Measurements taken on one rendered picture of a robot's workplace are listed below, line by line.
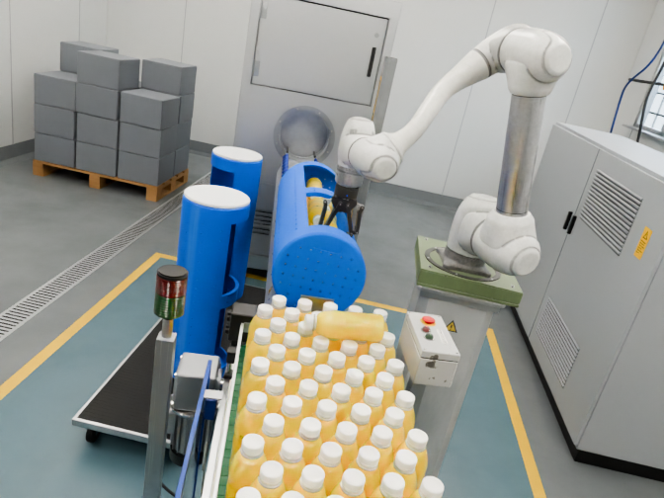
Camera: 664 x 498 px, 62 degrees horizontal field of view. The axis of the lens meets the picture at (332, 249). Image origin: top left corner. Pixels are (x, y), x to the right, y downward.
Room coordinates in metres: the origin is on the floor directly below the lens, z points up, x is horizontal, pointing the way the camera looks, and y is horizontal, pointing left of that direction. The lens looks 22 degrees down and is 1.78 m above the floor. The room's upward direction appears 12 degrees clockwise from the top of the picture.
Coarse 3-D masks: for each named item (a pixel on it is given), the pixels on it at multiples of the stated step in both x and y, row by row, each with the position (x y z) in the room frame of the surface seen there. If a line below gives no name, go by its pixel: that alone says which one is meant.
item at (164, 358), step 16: (160, 336) 1.01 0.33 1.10; (176, 336) 1.03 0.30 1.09; (160, 352) 1.00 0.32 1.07; (160, 368) 1.00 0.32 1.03; (160, 384) 1.00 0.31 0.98; (160, 400) 1.00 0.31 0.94; (160, 416) 1.00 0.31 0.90; (160, 432) 1.00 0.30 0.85; (160, 448) 1.00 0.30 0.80; (160, 464) 1.00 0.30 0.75; (144, 480) 1.00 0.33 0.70; (160, 480) 1.01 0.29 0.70; (144, 496) 1.00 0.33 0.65; (160, 496) 1.04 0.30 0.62
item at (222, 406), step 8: (232, 368) 1.23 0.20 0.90; (224, 384) 1.16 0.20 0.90; (224, 392) 1.13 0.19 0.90; (224, 400) 1.10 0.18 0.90; (224, 408) 1.07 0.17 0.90; (224, 416) 1.04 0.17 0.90; (216, 424) 1.01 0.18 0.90; (216, 432) 0.99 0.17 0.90; (216, 440) 0.96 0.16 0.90; (216, 448) 0.94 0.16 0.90; (224, 448) 1.15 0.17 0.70; (216, 456) 0.91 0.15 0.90; (208, 464) 0.89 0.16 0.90; (216, 464) 0.89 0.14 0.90; (208, 472) 0.87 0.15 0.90; (208, 480) 0.85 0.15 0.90; (208, 488) 0.83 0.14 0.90; (208, 496) 0.81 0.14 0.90
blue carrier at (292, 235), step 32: (288, 192) 2.00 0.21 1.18; (320, 192) 1.90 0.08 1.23; (288, 224) 1.64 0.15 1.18; (352, 224) 1.92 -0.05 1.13; (288, 256) 1.48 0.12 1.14; (320, 256) 1.50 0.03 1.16; (352, 256) 1.51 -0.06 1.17; (288, 288) 1.49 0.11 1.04; (320, 288) 1.50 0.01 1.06; (352, 288) 1.51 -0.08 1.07
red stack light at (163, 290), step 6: (156, 276) 1.00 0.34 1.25; (156, 282) 1.00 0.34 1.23; (162, 282) 0.99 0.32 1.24; (168, 282) 0.99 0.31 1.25; (174, 282) 0.99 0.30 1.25; (180, 282) 1.00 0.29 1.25; (186, 282) 1.01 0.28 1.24; (156, 288) 1.00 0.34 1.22; (162, 288) 0.99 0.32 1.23; (168, 288) 0.99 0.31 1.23; (174, 288) 0.99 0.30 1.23; (180, 288) 1.00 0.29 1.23; (186, 288) 1.02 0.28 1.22; (162, 294) 0.99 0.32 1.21; (168, 294) 0.99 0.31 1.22; (174, 294) 0.99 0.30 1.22; (180, 294) 1.00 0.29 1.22
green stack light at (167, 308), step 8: (160, 296) 0.99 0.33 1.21; (184, 296) 1.01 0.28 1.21; (160, 304) 0.99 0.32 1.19; (168, 304) 0.99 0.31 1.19; (176, 304) 0.99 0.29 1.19; (184, 304) 1.02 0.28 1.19; (160, 312) 0.99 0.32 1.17; (168, 312) 0.99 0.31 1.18; (176, 312) 1.00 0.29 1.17; (184, 312) 1.02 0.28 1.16
